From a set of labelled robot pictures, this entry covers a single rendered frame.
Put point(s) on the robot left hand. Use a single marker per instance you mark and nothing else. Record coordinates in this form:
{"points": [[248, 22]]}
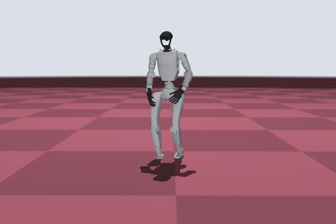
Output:
{"points": [[177, 94]]}

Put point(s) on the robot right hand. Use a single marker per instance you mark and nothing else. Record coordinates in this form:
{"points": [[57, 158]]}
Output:
{"points": [[149, 93]]}

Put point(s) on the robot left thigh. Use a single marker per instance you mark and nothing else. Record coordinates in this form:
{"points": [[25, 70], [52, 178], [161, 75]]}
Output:
{"points": [[176, 114]]}

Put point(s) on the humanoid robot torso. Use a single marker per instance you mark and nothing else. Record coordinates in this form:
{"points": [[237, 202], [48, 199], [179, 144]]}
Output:
{"points": [[168, 67]]}

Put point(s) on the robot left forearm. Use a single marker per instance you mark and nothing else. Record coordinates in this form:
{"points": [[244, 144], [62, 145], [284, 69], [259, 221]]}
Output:
{"points": [[187, 80]]}

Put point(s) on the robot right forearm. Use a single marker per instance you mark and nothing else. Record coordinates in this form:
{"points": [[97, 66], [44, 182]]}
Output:
{"points": [[149, 83]]}

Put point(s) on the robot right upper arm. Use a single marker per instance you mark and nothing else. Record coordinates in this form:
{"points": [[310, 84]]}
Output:
{"points": [[152, 64]]}

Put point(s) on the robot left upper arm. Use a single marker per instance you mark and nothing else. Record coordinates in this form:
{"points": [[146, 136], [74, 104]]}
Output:
{"points": [[183, 57]]}

